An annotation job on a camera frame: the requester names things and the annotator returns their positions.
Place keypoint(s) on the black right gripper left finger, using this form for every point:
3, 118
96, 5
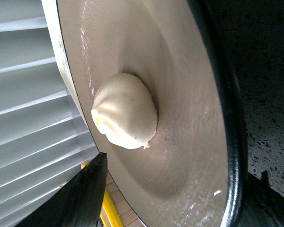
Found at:
78, 203

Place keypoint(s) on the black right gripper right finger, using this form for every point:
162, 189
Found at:
262, 206

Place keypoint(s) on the beige plate with black rim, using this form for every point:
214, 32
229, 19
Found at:
192, 173

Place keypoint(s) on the white steamed bun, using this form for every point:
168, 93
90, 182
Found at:
124, 111

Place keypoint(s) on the yellow rimmed bamboo steamer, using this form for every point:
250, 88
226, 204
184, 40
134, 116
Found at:
116, 211

